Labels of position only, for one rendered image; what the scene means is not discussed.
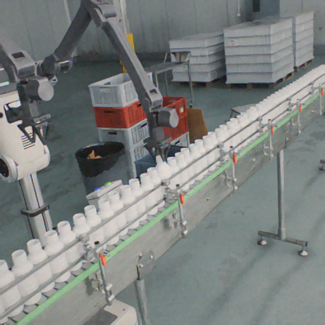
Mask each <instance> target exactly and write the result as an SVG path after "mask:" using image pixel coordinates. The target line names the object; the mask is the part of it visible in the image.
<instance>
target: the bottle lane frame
mask: <svg viewBox="0 0 325 325"><path fill-rule="evenodd" d="M314 102H315V106H319V93H318V94H316V95H315V97H313V98H311V99H310V100H309V101H307V102H306V106H302V111H301V112H300V125H301V126H300V131H301V132H302V131H303V130H304V129H305V128H306V127H308V126H309V125H310V124H311V123H312V121H315V120H316V119H317V118H318V117H319V116H318V114H317V113H318V111H319V109H318V107H315V111H316V112H314ZM292 119H293V124H297V110H295V111H294V112H293V113H291V115H290V116H288V117H286V118H285V119H283V120H282V121H281V122H280V123H279V124H277V127H274V134H272V147H273V148H274V150H273V151H272V152H273V155H274V156H275V155H276V154H277V153H278V152H280V151H281V150H282V149H283V148H284V147H285V137H286V135H287V134H288V133H289V132H291V135H292V137H291V141H292V139H294V138H295V137H297V134H296V132H293V130H297V127H296V125H293V130H291V126H292V124H291V120H292ZM264 141H265V146H266V147H269V135H268V131H267V133H265V134H264V135H262V136H261V137H259V138H258V139H256V141H255V142H254V143H252V144H250V145H249V146H248V147H246V148H245V149H244V150H243V151H241V152H240V153H241V155H240V156H239V155H237V163H234V165H235V177H236V178H237V181H236V182H237V187H238V188H239V187H240V186H241V185H242V184H244V183H245V182H246V181H247V180H248V179H249V178H251V177H252V176H253V175H254V174H255V173H256V172H257V171H258V170H259V169H260V168H262V167H263V166H264V165H265V164H266V163H267V162H268V161H269V158H268V156H266V155H265V154H264V153H263V149H264V146H263V142H264ZM265 153H266V154H269V152H268V148H265ZM227 170H228V176H229V178H232V175H231V164H230V161H228V162H227V163H226V164H223V166H220V169H218V170H216V171H215V172H214V173H212V174H211V175H209V177H208V178H206V179H204V180H203V181H202V182H200V184H197V186H195V187H194V188H193V189H191V190H190V191H188V193H189V195H188V196H184V199H185V204H183V205H182V206H183V217H184V220H186V221H187V224H186V228H187V232H188V233H189V232H190V231H191V230H192V229H193V228H194V227H195V226H196V225H197V224H200V223H201V221H202V220H203V219H204V218H206V217H207V216H208V215H209V214H210V213H211V212H212V211H213V210H214V209H215V208H217V207H219V205H221V203H222V202H223V201H224V200H226V199H227V198H228V197H229V196H231V195H232V190H231V187H228V185H227V184H226V179H227V177H226V174H225V171H227ZM174 211H176V217H177V219H180V217H179V210H178V200H176V201H175V202H174V204H171V206H169V207H168V208H166V209H165V210H164V211H163V212H160V214H159V215H157V216H155V218H154V219H151V220H150V221H149V220H148V221H149V222H148V223H147V224H146V225H142V227H141V228H140V229H138V230H136V232H135V233H134V234H132V235H129V237H128V238H127V239H126V240H125V241H123V242H122V243H120V244H119V245H118V246H115V248H114V249H113V250H112V251H107V252H108V253H110V256H105V259H106V263H107V264H106V266H105V273H106V276H107V282H109V283H110V284H112V294H113V295H114V298H116V297H117V296H119V295H120V294H121V293H122V292H123V291H124V290H125V289H126V288H127V287H129V286H130V285H131V284H132V282H133V281H135V280H137V279H138V278H139V276H138V269H137V263H138V259H140V258H141V256H142V255H144V254H145V253H146V252H148V251H149V250H151V251H153V252H154V256H155V261H158V259H160V258H161V257H162V256H163V255H164V254H165V253H167V252H168V251H169V250H170V249H171V248H172V247H173V246H174V245H175V244H176V243H177V242H179V241H181V240H182V235H181V234H180V233H181V231H180V230H177V228H175V220H176V219H175V218H174V216H173V212H174ZM83 270H84V272H83V273H80V275H79V276H75V277H76V278H75V279H73V280H71V281H70V282H69V283H67V282H65V283H66V284H67V285H66V286H64V287H63V288H61V289H56V290H57V293H55V294H54V295H52V296H51V297H47V296H45V297H46V298H47V299H46V301H45V302H43V303H42V304H40V305H36V304H35V305H36V308H35V309H34V310H33V311H32V312H29V313H26V312H24V313H25V314H26V316H24V318H23V319H20V320H19V321H18V322H16V321H13V322H14V323H15V324H14V325H86V324H87V323H88V322H90V320H92V319H93V318H94V316H96V315H97V314H98V313H99V312H101V311H102V310H103V309H104V308H105V307H106V306H107V302H106V301H105V294H103V293H102V291H100V289H99V287H98V284H99V282H100V281H99V280H97V277H96V273H97V272H98V271H99V270H100V268H99V264H98V261H97V262H95V263H92V266H91V267H89V268H88V269H83Z"/></svg>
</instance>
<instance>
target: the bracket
mask: <svg viewBox="0 0 325 325"><path fill-rule="evenodd" d="M314 84H315V82H310V85H312V86H311V88H310V89H311V90H312V91H310V95H313V94H314V91H313V90H314V89H318V91H319V106H315V102H314V112H316V111H315V107H318V109H319V111H318V113H317V114H318V116H319V117H320V116H321V115H322V106H321V98H322V95H323V92H324V89H325V87H322V83H319V86H318V88H315V86H313V85H314ZM287 99H288V101H289V102H288V106H289V107H288V111H292V108H291V107H290V106H292V105H296V107H297V124H293V119H292V120H291V124H292V126H291V130H293V125H296V127H297V130H293V132H296V134H297V136H300V133H301V131H300V126H301V125H300V112H301V111H302V106H306V103H300V99H297V102H296V103H292V102H290V101H292V98H291V97H288V98H287ZM257 119H258V120H257V121H259V122H260V121H262V120H263V117H257ZM262 126H266V127H267V128H268V135H269V147H266V146H265V141H264V142H263V146H264V149H263V153H264V154H265V155H266V156H268V158H269V161H272V158H273V156H274V155H273V152H272V151H273V150H274V148H273V147H272V134H274V127H277V125H275V124H272V122H271V119H268V123H267V124H263V123H261V122H260V123H258V127H260V128H258V133H263V128H262ZM223 147H224V143H219V144H218V148H220V151H219V153H220V154H221V156H220V157H218V158H219V161H220V162H224V160H225V156H222V155H224V154H228V155H229V157H230V164H231V175H232V178H229V176H228V170H227V171H225V174H226V177H227V179H226V184H227V185H228V187H231V190H232V193H234V194H235V193H236V190H237V189H238V187H237V182H236V181H237V178H236V177H235V165H234V163H237V155H239V156H240V155H241V153H237V152H235V150H233V146H230V151H228V152H226V151H224V150H222V148H223ZM265 148H268V152H269V154H266V153H265ZM228 179H231V182H232V186H230V185H229V180H228ZM162 182H163V187H166V188H165V189H164V190H165V193H167V195H166V196H164V197H165V201H168V202H169V201H170V200H172V199H173V196H171V195H169V193H170V192H173V193H175V197H177V200H178V210H179V217H180V219H177V217H176V211H174V212H173V216H174V218H175V219H176V220H175V228H177V230H180V231H181V233H180V234H181V235H182V238H183V239H185V238H186V235H187V234H188V232H187V228H186V224H187V221H186V220H184V217H183V206H182V205H183V204H185V199H184V196H188V195H189V193H188V192H183V189H182V188H180V184H179V183H177V184H176V190H172V189H171V188H169V187H168V186H169V184H170V180H167V179H165V180H163V181H162ZM177 221H180V223H179V226H180V227H181V229H179V228H178V223H177ZM52 230H54V231H56V232H57V234H58V235H59V232H58V229H57V227H52ZM78 238H79V240H80V243H83V244H84V245H83V250H84V251H86V253H85V254H83V256H84V260H85V261H87V262H89V261H90V260H92V259H94V257H95V258H97V259H98V264H99V268H100V270H99V271H98V272H97V273H96V277H97V280H99V281H100V282H99V284H98V287H99V289H100V291H102V293H103V294H105V301H106V302H107V305H108V306H111V305H112V302H113V301H114V295H113V294H112V284H110V283H109V282H107V276H106V273H105V266H106V264H107V263H106V259H105V256H110V253H107V252H105V251H104V247H103V246H102V245H100V241H95V242H94V244H95V248H94V247H92V246H91V244H88V243H87V242H88V241H90V240H91V239H90V237H89V235H88V234H83V235H80V236H79V237H78ZM90 251H92V252H93V253H92V252H90Z"/></svg>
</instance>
